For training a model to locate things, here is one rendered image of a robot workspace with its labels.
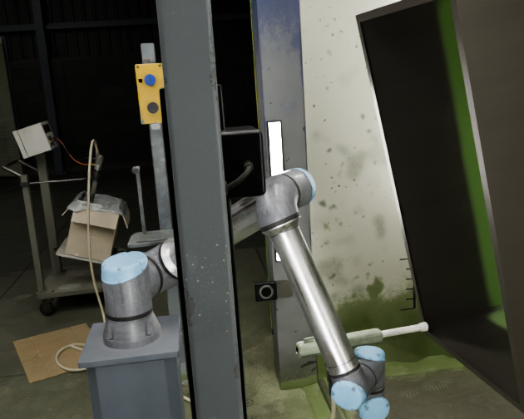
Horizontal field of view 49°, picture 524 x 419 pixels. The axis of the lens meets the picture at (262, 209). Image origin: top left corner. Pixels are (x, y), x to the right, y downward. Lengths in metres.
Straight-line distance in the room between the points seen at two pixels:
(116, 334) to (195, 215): 1.39
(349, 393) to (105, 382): 0.77
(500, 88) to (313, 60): 1.15
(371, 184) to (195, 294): 2.11
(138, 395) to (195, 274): 1.39
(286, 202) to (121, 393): 0.82
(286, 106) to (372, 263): 0.83
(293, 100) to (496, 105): 1.16
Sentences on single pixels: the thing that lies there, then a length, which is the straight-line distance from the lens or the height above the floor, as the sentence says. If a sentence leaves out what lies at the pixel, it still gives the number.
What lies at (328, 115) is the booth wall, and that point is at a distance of 2.57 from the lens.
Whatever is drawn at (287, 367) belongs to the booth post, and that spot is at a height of 0.11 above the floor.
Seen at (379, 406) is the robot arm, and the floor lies 0.49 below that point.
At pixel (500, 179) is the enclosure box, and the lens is 1.60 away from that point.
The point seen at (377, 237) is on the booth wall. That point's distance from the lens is 2.72.
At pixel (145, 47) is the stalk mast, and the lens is 2.71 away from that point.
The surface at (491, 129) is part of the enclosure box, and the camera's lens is 1.57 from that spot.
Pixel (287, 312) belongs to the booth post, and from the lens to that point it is 2.72.
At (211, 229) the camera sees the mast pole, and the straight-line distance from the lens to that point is 0.57.
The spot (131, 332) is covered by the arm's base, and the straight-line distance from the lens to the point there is 1.92.
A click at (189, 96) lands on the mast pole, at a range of 0.56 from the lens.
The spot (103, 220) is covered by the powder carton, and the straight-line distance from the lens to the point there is 3.93.
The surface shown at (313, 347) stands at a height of 0.55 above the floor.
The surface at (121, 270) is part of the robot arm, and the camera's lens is 1.87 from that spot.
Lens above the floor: 1.43
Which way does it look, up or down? 12 degrees down
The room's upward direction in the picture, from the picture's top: 4 degrees counter-clockwise
